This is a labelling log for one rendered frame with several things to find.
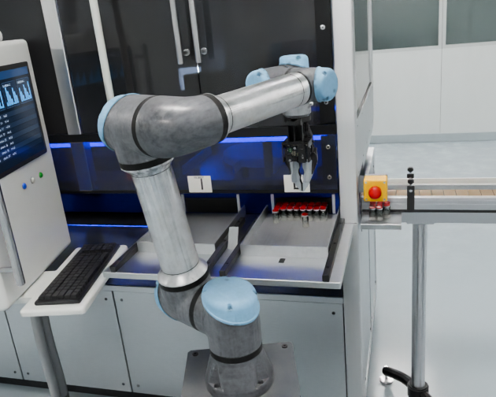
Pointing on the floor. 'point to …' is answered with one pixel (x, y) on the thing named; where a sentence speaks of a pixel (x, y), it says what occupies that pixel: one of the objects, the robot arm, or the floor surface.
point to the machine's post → (349, 187)
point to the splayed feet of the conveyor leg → (403, 382)
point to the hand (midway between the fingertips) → (302, 185)
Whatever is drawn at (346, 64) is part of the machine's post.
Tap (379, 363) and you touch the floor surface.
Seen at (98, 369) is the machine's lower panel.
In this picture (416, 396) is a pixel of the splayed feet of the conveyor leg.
